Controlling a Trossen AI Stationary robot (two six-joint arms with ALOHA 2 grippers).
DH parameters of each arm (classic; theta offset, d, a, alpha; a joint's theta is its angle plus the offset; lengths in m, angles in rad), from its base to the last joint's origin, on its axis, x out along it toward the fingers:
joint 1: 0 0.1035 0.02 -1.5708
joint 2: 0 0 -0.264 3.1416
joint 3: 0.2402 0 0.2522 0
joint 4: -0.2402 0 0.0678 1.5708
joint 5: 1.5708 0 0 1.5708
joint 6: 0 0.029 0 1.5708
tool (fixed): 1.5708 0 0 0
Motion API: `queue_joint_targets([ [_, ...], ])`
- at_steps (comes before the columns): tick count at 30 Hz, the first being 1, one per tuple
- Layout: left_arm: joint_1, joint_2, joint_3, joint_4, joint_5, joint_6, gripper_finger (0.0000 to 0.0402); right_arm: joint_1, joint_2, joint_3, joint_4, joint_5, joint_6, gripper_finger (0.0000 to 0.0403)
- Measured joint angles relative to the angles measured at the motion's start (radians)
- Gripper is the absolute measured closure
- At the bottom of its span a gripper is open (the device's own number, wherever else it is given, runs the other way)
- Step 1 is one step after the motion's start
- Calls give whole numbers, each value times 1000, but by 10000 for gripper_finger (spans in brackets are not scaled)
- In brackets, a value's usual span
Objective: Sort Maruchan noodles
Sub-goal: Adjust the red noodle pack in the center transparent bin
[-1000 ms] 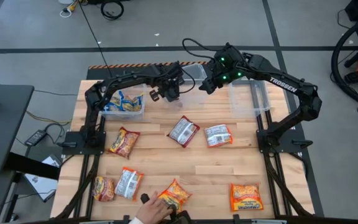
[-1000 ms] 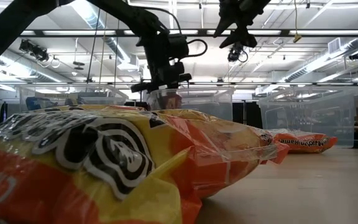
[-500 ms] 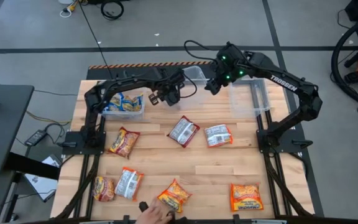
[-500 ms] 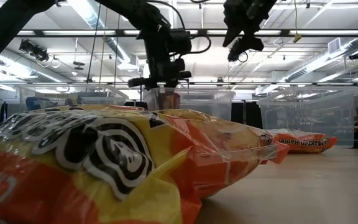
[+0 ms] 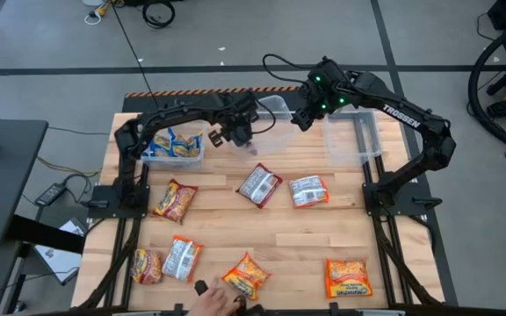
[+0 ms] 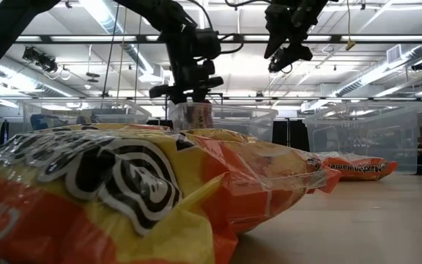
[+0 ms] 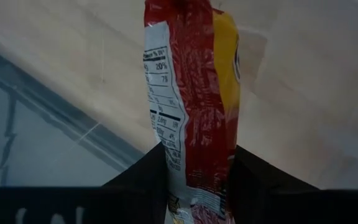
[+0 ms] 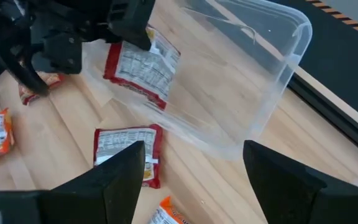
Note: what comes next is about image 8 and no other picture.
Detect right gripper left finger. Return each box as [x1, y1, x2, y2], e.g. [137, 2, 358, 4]
[51, 141, 145, 224]

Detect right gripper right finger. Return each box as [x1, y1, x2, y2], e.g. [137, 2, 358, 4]
[243, 141, 328, 224]

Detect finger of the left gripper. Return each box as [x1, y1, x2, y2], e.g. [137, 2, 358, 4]
[0, 18, 49, 96]
[107, 0, 155, 50]

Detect red Maruchan ramen packet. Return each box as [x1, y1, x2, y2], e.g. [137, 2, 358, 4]
[17, 70, 65, 106]
[103, 26, 181, 111]
[92, 123, 164, 190]

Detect clear plastic bin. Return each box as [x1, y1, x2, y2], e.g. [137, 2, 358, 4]
[82, 0, 313, 161]

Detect black hazard-striped floor mat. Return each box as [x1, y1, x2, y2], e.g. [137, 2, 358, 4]
[268, 0, 358, 125]

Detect black table frame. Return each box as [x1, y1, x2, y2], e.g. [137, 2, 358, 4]
[286, 73, 358, 156]

